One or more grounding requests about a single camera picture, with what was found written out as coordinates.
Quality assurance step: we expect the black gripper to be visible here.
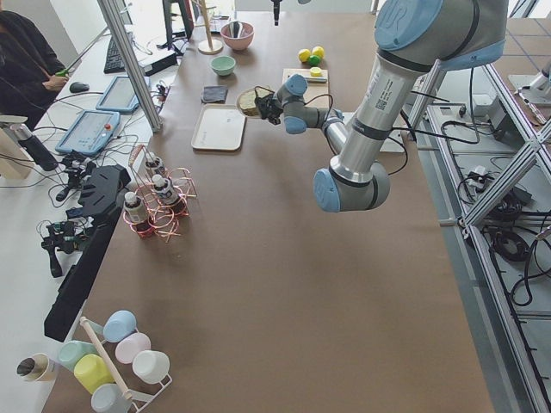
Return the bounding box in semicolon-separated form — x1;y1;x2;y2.
271;0;282;26
255;90;283;126

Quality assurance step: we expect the white round plate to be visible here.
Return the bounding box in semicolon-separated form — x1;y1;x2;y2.
236;86;275;119

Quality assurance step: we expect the bread slice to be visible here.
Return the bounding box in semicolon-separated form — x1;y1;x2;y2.
237;86;274;117

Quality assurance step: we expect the cream rabbit tray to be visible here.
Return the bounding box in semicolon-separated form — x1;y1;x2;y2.
191;103;246;151

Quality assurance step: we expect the pink bowl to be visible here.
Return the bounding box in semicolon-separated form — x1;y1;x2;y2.
220;21;254;51

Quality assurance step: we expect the grey folded cloth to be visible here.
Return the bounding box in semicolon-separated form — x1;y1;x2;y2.
201;85;228;103

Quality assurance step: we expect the green bowl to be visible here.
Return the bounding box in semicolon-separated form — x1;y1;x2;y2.
210;56;236;77

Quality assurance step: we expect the bamboo cutting board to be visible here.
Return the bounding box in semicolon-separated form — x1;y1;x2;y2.
282;68;330;108

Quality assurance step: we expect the upper yellow lemon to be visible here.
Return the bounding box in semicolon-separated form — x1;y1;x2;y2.
298;48;312;63

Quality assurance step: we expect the yellow lemon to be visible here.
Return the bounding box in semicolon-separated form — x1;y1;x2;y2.
312;46;325;59
298;48;312;63

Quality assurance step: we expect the halved lemon slice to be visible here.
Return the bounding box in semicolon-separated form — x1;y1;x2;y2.
310;66;323;77

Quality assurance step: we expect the lower yellow lemon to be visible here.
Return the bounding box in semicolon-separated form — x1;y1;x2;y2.
312;46;325;59

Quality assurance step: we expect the green lime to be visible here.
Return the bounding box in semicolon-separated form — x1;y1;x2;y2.
307;55;321;66

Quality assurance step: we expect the wooden stand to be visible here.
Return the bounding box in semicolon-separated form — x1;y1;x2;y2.
195;0;224;55

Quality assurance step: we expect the upper tea bottle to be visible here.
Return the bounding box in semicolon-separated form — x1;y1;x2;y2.
145;154;166;181

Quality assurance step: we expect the tea bottle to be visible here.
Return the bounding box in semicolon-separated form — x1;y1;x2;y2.
152;174;180;207
145;154;166;181
124;191;153;237

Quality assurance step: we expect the lower left tea bottle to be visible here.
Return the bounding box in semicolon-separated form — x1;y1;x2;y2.
152;174;180;207

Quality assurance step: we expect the far blue teach pendant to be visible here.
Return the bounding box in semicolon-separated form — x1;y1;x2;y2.
96;76;139;114

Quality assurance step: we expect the blue teach pendant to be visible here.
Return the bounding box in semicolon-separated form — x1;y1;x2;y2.
96;76;139;114
55;110;121;156

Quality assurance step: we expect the black keyboard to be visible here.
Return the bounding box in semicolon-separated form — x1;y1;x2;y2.
103;38;125;74

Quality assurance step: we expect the lower right tea bottle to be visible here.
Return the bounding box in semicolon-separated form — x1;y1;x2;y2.
124;191;153;237

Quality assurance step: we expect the near blue teach pendant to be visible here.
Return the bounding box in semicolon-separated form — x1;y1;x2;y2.
55;110;121;156

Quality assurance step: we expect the black computer mouse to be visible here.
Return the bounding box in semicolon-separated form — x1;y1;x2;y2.
69;82;90;94

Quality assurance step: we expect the person in black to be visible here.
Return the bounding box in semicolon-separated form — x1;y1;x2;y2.
1;9;68;130

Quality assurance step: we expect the pink cup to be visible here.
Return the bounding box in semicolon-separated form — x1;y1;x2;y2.
115;332;151;364

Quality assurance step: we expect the white cup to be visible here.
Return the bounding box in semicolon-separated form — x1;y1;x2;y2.
132;350;170;385

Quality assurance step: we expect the mint green cup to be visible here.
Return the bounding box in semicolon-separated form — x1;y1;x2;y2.
58;340;98;372

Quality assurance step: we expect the yellow cup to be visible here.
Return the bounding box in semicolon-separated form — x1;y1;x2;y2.
73;354;115;394

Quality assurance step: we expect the white cup rack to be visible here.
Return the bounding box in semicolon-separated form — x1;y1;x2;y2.
79;317;173;412

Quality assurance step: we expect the grey blue cup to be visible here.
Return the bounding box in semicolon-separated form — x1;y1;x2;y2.
90;384;131;413

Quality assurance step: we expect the beige steel tumbler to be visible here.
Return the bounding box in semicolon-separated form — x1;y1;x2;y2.
16;353;59;382

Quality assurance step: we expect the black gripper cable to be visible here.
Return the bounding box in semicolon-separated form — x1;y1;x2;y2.
300;92;335;126

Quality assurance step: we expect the aluminium frame post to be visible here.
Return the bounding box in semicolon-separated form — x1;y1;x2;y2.
97;0;162;133

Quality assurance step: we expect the copper wire bottle rack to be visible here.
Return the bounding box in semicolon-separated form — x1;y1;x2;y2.
123;144;197;241

